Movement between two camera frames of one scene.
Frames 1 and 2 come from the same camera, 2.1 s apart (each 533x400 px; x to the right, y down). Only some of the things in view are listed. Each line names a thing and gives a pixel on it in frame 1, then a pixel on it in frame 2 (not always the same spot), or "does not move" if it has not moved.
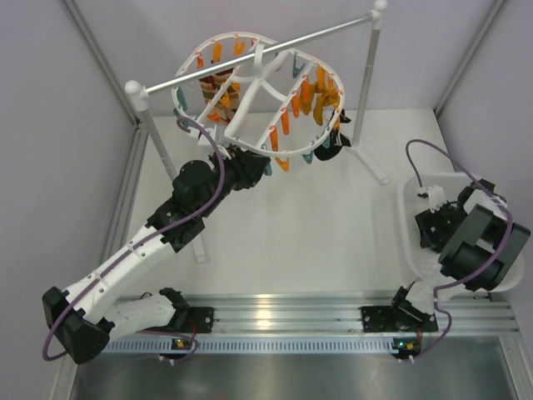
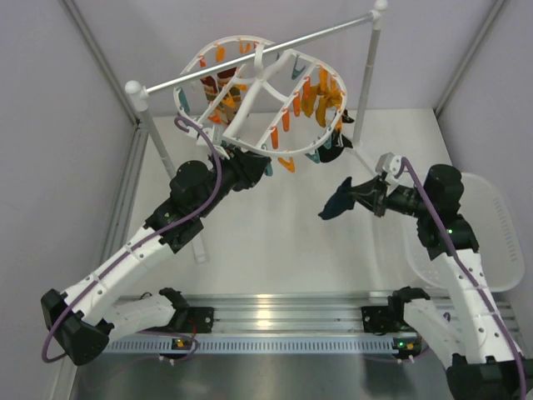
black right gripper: x=425 y=220 -> x=372 y=193
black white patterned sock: x=337 y=138 does not move
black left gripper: x=248 y=167 does not move
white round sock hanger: x=258 y=95 does not move
